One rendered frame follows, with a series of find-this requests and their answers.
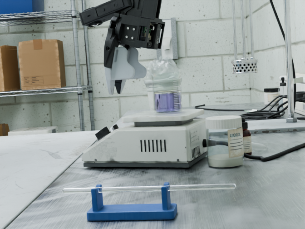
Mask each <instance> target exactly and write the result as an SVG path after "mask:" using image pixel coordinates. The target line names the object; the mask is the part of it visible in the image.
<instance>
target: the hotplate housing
mask: <svg viewBox="0 0 305 229"><path fill-rule="evenodd" d="M205 156H207V144H206V122H205V119H194V118H192V119H189V120H186V121H163V122H134V124H131V125H128V126H125V127H122V128H119V129H115V130H114V131H112V132H111V133H109V134H108V135H106V136H105V137H103V138H102V139H101V140H99V141H98V142H96V143H95V144H93V145H92V146H90V147H89V148H87V149H86V150H85V151H83V155H81V157H82V161H84V167H94V168H97V167H166V168H189V167H191V166H192V165H193V164H195V163H196V162H198V161H199V160H201V159H202V158H204V157H205Z"/></svg>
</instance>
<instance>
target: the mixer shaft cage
mask: <svg viewBox="0 0 305 229"><path fill-rule="evenodd" d="M231 3H232V21H233V39H234V57H235V58H234V60H233V61H231V64H233V73H232V74H247V73H258V71H257V62H258V59H255V57H254V40H253V21H252V2H251V0H249V15H250V34H251V59H249V58H247V57H246V38H245V19H244V0H240V5H241V32H242V51H243V58H240V60H238V58H237V45H236V19H235V1H234V0H231Z"/></svg>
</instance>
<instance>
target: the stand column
mask: <svg viewBox="0 0 305 229"><path fill-rule="evenodd" d="M283 2H284V24H285V55H286V77H287V98H288V116H289V117H288V118H286V123H296V122H297V118H296V117H294V93H293V71H292V49H291V27H290V0H283Z"/></svg>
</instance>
